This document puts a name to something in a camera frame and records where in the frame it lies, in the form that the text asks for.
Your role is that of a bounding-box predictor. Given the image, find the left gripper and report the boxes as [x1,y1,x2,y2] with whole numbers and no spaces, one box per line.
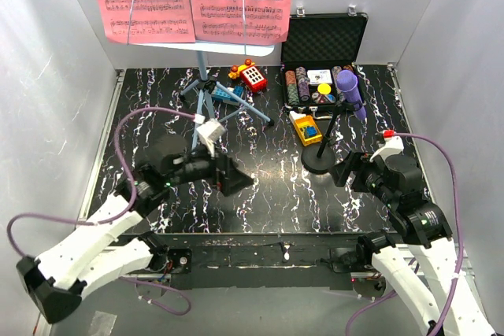
[169,137,256,196]

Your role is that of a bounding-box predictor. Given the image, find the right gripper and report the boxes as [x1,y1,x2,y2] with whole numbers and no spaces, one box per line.
[327,148,396,208]

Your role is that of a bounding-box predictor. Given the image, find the black microphone stand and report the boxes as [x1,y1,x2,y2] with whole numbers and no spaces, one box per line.
[301,101,354,175]

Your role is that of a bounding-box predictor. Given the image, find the purple toy microphone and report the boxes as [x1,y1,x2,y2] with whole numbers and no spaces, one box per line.
[335,69,367,121]

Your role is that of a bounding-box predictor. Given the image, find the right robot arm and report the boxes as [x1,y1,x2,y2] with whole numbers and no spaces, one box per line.
[329,152,495,335]

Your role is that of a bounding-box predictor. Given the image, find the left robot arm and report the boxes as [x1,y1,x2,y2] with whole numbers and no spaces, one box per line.
[17,135,254,324]

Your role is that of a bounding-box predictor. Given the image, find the yellow toy bin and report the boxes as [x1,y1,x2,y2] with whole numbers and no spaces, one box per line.
[289,111,322,147]

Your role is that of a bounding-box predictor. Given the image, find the yellow round chip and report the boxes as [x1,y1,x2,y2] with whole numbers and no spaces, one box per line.
[317,83,332,95]

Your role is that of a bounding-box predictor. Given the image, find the blue toy brick block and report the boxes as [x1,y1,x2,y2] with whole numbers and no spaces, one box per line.
[211,86,245,106]

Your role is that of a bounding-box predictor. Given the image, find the white card deck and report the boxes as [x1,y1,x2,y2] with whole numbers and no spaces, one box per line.
[306,69,332,86]

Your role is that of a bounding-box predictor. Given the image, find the light blue music stand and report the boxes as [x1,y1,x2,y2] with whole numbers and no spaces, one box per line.
[133,0,276,152]

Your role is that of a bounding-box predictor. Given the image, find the red toy brick block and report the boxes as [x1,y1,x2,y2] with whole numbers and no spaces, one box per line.
[240,65,268,93]

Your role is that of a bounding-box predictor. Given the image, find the orange yellow toy piece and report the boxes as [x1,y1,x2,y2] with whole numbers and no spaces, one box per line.
[228,58,255,80]

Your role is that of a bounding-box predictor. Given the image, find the black poker chip case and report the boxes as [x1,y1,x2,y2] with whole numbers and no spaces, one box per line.
[280,13,368,113]

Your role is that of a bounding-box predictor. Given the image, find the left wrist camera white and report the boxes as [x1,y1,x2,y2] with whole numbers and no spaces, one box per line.
[196,119,226,157]

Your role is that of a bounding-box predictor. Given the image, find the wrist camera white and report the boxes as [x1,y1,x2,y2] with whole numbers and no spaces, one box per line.
[369,130,404,162]
[196,119,226,157]

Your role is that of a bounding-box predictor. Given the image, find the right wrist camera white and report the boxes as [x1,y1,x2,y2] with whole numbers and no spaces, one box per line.
[369,130,404,162]

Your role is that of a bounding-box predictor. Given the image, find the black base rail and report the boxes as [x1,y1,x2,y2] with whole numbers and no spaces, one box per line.
[132,232,389,297]

